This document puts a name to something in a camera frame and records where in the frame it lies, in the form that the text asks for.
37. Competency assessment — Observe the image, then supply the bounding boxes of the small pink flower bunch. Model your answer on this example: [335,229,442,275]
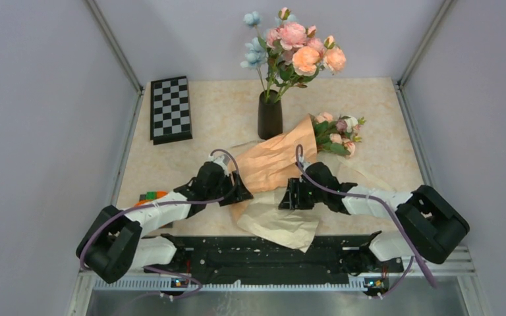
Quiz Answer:
[311,112,366,157]

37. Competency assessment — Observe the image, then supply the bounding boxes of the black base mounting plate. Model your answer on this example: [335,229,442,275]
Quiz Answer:
[138,235,405,287]

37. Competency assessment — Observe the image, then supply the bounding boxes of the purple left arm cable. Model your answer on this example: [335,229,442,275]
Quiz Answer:
[79,149,242,302]

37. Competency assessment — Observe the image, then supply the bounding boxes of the black grey chessboard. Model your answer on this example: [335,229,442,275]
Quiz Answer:
[150,76,192,145]

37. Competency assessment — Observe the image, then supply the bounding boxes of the aluminium frame rail left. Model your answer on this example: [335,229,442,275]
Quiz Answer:
[82,0,143,94]

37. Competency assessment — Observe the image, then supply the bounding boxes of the pink orange blue flowers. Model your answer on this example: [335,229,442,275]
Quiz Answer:
[240,7,347,104]

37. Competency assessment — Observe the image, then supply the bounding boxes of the aluminium front frame rail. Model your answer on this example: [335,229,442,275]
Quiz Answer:
[67,246,494,316]

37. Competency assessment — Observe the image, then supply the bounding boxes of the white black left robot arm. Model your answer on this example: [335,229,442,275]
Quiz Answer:
[76,149,253,284]

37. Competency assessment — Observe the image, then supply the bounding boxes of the aluminium frame rail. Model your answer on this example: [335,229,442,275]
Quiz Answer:
[82,0,143,94]
[397,0,457,91]
[67,246,494,316]

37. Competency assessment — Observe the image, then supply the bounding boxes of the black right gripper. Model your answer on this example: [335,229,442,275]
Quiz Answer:
[279,177,326,210]

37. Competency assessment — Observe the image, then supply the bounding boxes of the aluminium frame rail right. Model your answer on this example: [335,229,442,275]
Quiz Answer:
[397,0,457,91]

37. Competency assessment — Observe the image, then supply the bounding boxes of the orange curved toy track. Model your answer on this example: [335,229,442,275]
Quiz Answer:
[134,191,168,207]

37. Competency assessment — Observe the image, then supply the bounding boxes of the black cylindrical vase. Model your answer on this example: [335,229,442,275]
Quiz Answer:
[257,90,283,140]

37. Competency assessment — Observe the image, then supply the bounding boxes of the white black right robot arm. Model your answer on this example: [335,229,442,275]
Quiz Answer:
[278,163,470,271]

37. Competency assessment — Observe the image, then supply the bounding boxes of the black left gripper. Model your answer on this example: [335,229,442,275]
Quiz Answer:
[206,170,252,206]

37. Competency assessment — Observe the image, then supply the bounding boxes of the orange paper bouquet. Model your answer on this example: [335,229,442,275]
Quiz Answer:
[229,114,322,253]

